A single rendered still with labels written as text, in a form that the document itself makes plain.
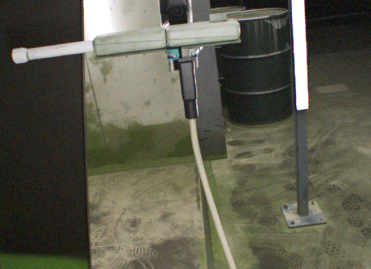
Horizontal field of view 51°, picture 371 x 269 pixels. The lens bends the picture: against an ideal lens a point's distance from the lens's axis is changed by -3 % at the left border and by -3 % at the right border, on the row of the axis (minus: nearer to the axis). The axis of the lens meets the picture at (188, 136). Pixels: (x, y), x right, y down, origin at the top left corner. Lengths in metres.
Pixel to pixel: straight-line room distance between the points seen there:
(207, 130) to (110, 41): 1.96
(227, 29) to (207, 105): 1.87
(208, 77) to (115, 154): 0.84
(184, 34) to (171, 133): 1.95
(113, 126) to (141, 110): 0.23
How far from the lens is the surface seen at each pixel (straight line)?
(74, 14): 1.00
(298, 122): 1.94
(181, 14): 0.97
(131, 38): 0.85
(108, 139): 2.83
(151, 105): 2.70
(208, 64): 2.63
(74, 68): 1.02
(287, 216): 2.19
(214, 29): 0.85
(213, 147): 2.81
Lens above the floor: 1.26
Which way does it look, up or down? 22 degrees down
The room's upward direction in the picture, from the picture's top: 9 degrees counter-clockwise
